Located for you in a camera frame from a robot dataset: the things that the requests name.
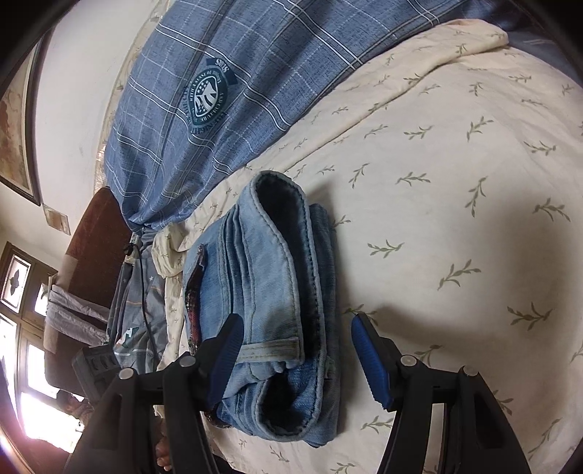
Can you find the framed wall map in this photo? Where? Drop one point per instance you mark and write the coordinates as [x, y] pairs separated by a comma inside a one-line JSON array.
[[18, 131]]

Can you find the wooden framed window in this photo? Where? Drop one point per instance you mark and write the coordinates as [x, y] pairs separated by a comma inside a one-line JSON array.
[[24, 288]]

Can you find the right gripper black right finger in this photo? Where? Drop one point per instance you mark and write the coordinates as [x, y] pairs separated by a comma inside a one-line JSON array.
[[379, 358]]

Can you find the light blue denim jeans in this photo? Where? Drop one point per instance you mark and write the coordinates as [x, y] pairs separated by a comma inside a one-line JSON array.
[[270, 260]]

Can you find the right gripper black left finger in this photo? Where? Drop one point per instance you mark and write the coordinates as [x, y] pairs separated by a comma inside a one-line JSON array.
[[217, 357]]

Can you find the cream leaf-print quilt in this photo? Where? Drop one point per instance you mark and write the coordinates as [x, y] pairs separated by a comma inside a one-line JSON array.
[[451, 168]]

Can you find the dark brown headboard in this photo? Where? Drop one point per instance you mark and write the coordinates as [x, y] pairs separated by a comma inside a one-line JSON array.
[[89, 270]]

